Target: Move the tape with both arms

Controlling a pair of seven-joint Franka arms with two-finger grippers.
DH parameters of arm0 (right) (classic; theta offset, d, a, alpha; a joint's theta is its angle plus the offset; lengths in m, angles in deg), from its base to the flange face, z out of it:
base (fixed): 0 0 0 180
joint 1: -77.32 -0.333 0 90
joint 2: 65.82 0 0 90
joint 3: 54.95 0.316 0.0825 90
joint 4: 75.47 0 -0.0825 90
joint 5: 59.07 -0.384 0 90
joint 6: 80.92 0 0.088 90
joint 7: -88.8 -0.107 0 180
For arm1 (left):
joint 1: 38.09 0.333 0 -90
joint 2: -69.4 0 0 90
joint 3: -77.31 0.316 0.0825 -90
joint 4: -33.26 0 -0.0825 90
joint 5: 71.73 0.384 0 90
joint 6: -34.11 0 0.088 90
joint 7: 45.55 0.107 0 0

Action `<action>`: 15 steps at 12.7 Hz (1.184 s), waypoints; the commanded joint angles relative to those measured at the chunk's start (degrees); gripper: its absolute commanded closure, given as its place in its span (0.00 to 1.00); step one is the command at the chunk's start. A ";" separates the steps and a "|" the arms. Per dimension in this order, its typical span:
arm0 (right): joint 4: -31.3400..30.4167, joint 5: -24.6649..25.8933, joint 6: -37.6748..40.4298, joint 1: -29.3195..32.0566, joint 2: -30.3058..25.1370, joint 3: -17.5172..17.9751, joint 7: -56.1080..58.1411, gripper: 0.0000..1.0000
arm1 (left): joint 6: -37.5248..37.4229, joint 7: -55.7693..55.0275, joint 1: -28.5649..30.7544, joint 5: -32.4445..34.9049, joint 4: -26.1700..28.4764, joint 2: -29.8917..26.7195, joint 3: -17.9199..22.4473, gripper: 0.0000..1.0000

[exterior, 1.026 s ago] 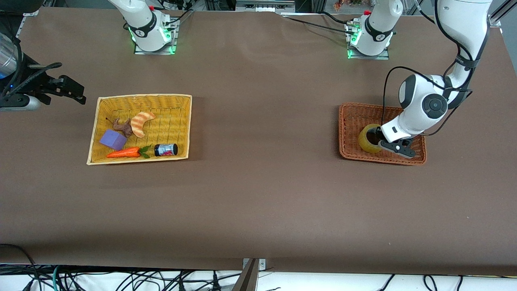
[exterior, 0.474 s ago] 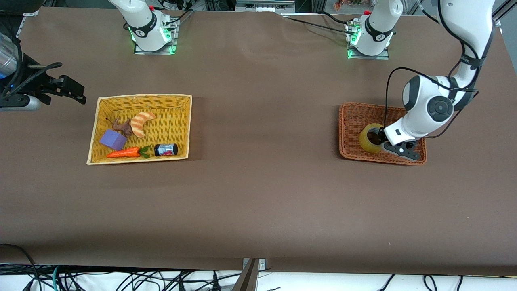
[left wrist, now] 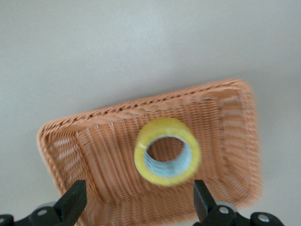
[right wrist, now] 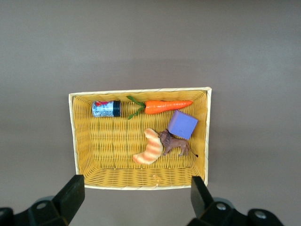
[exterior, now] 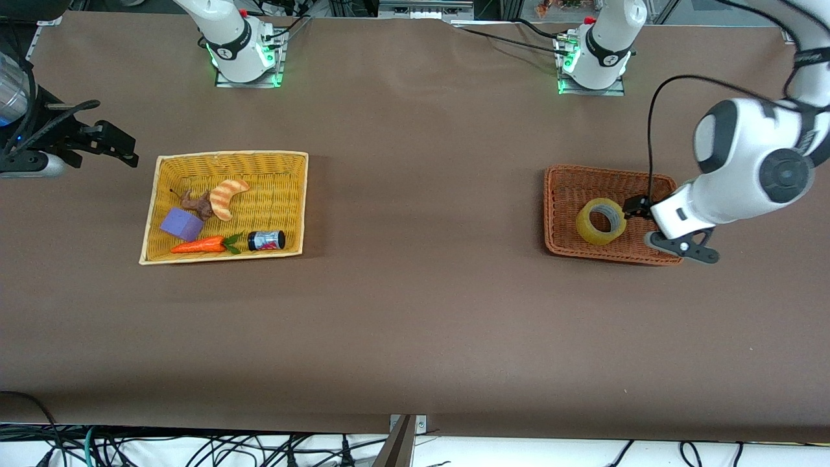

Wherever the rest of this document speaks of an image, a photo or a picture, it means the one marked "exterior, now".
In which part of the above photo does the small jar with black lid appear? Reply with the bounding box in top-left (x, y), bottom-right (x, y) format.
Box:
top-left (248, 230), bottom-right (287, 252)

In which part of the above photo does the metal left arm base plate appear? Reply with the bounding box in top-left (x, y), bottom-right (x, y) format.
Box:
top-left (554, 32), bottom-right (626, 97)

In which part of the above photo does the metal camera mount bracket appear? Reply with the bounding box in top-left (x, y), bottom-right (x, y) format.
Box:
top-left (373, 414), bottom-right (429, 467)

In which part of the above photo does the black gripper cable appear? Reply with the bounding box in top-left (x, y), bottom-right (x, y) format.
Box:
top-left (0, 99), bottom-right (101, 160)
top-left (646, 75), bottom-right (801, 198)

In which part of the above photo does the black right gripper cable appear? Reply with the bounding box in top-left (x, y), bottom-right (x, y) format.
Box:
top-left (0, 99), bottom-right (101, 160)

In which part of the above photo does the purple foam cube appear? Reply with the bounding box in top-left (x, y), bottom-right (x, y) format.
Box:
top-left (160, 208), bottom-right (205, 242)

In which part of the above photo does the brown toy lion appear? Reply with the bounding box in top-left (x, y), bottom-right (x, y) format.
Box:
top-left (170, 188), bottom-right (215, 221)

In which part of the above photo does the orange toy carrot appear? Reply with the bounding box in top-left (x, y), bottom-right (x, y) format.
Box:
top-left (170, 232), bottom-right (244, 255)

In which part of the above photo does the toy croissant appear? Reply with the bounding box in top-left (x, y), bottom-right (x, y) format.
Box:
top-left (209, 179), bottom-right (250, 222)

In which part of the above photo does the clear yellowish tape roll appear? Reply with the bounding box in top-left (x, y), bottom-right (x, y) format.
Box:
top-left (576, 198), bottom-right (628, 246)

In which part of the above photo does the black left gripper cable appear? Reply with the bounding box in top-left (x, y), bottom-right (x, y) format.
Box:
top-left (646, 75), bottom-right (801, 198)

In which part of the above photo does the aluminium frame profile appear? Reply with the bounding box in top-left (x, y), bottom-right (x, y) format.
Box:
top-left (376, 0), bottom-right (475, 20)

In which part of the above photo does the brown woven basket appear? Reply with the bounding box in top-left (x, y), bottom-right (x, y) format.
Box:
top-left (543, 163), bottom-right (686, 266)

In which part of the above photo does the yellow woven basket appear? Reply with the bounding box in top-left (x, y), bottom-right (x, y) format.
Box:
top-left (139, 151), bottom-right (309, 265)

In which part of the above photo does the black cable at arm base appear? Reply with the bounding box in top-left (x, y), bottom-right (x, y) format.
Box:
top-left (256, 0), bottom-right (313, 41)

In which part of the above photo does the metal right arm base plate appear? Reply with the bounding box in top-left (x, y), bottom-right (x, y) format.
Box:
top-left (214, 29), bottom-right (287, 88)

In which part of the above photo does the black cable on table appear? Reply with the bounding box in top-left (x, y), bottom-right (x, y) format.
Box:
top-left (516, 18), bottom-right (575, 43)
top-left (454, 25), bottom-right (571, 56)

